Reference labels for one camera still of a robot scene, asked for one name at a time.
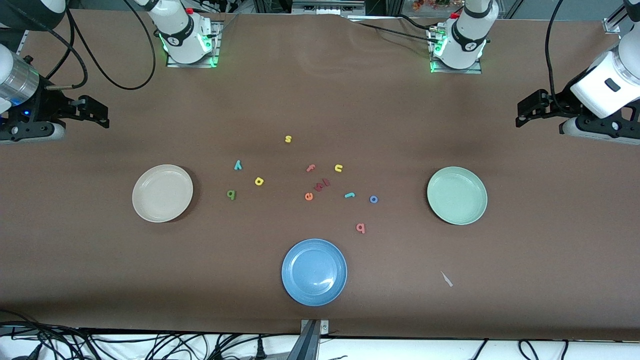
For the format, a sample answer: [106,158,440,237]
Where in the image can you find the black cable across table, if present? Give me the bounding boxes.
[347,14,443,46]

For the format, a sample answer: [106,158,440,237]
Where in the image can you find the beige plate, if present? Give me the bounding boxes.
[132,164,194,223]

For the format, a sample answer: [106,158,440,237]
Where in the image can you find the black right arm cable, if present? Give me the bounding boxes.
[62,0,157,92]

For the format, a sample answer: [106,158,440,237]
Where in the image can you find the looped black cable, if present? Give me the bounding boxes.
[517,339,571,360]

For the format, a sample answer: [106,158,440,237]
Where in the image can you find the black cable tangle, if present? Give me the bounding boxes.
[0,309,301,360]

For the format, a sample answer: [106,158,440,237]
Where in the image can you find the metal frame bar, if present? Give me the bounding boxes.
[290,0,366,16]

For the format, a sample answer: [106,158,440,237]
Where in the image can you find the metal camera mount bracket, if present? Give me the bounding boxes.
[299,319,331,360]

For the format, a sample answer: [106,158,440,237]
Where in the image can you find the blue plate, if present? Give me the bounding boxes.
[281,238,348,307]

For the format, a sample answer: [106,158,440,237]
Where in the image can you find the orange flowers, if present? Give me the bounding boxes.
[412,0,466,12]

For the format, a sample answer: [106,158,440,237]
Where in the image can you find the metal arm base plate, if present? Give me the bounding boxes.
[427,25,483,75]
[166,20,222,68]

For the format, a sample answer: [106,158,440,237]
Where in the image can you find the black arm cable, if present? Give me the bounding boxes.
[545,0,581,115]
[62,0,157,92]

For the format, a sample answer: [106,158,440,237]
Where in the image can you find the light green plate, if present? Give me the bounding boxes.
[426,166,488,226]

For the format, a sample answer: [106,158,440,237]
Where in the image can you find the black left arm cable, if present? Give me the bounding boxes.
[545,0,581,115]

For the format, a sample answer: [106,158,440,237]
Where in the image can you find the brown table cover sheet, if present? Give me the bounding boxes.
[0,9,640,342]

